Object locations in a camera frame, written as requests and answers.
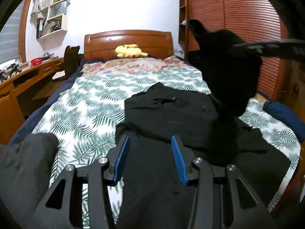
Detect red bowl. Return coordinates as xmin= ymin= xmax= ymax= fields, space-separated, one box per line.
xmin=31 ymin=57 xmax=43 ymax=67

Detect black double-breasted coat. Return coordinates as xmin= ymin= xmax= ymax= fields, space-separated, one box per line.
xmin=115 ymin=19 xmax=290 ymax=228

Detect floral quilt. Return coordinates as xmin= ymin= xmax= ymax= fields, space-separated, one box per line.
xmin=82 ymin=55 xmax=189 ymax=77

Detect white wall shelf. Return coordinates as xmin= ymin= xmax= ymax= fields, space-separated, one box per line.
xmin=34 ymin=0 xmax=70 ymax=40

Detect leaf-print white bedsheet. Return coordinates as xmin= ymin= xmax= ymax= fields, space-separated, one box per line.
xmin=34 ymin=67 xmax=300 ymax=225

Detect yellow plush toy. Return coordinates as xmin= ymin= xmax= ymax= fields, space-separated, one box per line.
xmin=114 ymin=44 xmax=148 ymax=58

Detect wooden headboard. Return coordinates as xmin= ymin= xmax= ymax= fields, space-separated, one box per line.
xmin=84 ymin=30 xmax=174 ymax=60

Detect dark wooden chair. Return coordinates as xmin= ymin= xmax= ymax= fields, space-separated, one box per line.
xmin=52 ymin=46 xmax=80 ymax=81

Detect grey window blind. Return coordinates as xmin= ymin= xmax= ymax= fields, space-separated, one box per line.
xmin=0 ymin=0 xmax=25 ymax=64

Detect black gripper tools on desk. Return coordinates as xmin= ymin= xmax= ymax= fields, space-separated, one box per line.
xmin=0 ymin=64 xmax=22 ymax=81

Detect navy blue blanket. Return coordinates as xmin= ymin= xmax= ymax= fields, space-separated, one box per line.
xmin=263 ymin=101 xmax=305 ymax=144

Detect long wooden cabinet desk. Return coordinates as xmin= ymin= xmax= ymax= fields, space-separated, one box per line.
xmin=1 ymin=57 xmax=64 ymax=145

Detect louvered wooden wardrobe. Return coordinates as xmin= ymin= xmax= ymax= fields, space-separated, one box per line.
xmin=179 ymin=0 xmax=287 ymax=101

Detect folded dark grey garment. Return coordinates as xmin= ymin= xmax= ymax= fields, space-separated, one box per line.
xmin=1 ymin=133 xmax=59 ymax=228

